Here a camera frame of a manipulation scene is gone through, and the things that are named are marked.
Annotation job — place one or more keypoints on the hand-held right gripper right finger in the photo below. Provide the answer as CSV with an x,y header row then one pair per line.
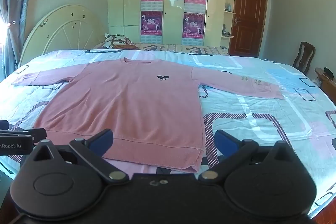
x,y
225,140

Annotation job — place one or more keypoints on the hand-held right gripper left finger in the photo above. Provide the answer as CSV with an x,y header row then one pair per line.
x,y
103,140

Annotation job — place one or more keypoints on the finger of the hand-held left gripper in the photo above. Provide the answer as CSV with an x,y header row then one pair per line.
x,y
31,132
3,124

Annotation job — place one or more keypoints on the pink sweater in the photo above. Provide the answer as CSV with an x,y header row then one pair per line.
x,y
126,106

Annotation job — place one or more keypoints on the pastel patterned bedsheet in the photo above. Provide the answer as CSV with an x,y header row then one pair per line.
x,y
262,124

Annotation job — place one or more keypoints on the patterned pillow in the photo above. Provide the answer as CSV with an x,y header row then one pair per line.
x,y
115,39

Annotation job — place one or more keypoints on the floral quilt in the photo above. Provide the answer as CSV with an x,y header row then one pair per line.
x,y
178,49

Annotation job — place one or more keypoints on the cream round headboard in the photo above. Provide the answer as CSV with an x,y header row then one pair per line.
x,y
65,27

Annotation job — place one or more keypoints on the wooden side table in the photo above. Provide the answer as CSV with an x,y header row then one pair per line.
x,y
326,86

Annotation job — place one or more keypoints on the wooden chair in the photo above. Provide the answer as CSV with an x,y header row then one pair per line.
x,y
304,54

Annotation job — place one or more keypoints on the blue curtain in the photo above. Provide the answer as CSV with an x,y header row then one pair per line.
x,y
14,3

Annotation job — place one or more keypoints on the dark object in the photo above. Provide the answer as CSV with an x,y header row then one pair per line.
x,y
328,73

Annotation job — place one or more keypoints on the brown wooden door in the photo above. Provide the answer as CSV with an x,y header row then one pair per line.
x,y
246,16

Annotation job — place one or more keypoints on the cream corner shelf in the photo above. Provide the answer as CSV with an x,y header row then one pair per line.
x,y
229,12

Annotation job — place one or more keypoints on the blue ornament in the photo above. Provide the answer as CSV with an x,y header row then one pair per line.
x,y
227,6

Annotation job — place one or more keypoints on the cream wardrobe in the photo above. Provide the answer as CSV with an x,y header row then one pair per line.
x,y
173,11

